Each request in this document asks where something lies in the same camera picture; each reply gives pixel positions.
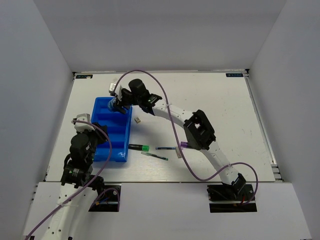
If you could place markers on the grey white eraser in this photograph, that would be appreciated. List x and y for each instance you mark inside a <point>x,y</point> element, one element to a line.
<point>178,153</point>

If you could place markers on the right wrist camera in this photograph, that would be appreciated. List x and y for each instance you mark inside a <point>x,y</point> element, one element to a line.
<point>115,91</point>

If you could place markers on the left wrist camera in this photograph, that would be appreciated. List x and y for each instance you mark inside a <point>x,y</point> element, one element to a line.
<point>82,123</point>

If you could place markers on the blue ink refill pen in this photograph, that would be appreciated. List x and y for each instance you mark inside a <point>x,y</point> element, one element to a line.
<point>165,148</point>

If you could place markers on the green refill pen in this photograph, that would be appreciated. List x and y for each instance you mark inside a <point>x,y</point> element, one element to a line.
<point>154,155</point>

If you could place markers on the right corner label sticker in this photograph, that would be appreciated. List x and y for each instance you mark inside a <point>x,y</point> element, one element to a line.
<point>234,75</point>

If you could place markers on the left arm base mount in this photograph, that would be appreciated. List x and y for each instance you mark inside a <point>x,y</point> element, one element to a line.
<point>108,200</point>

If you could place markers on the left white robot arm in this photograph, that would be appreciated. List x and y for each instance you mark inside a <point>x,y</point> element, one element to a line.
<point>78,186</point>

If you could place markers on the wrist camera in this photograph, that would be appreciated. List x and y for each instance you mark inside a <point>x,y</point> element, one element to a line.
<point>115,91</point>
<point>82,123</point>

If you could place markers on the corner label sticker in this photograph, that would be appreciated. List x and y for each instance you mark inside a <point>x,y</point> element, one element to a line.
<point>84,76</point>
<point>234,75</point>

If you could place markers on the purple cap highlighter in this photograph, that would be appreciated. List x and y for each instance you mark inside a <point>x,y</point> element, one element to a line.
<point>183,144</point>

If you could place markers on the left corner label sticker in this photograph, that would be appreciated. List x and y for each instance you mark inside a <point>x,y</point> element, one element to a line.
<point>84,76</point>

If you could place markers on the blue cleaning gel jar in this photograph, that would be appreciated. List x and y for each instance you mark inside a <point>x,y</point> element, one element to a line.
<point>112,105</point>

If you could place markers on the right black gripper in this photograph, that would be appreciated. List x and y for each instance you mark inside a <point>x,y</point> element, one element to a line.
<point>122,101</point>

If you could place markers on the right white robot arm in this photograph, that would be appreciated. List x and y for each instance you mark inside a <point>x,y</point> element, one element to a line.
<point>200,134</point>

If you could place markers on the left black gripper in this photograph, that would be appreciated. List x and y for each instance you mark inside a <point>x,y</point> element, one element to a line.
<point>101,131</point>

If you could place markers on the green cap highlighter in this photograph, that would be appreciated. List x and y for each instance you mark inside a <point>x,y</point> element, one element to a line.
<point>139,147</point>

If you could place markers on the blue plastic divided tray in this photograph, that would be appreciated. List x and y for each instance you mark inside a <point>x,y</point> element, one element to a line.
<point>118,127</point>

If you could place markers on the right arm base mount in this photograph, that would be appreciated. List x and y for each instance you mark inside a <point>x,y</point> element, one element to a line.
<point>223,200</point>

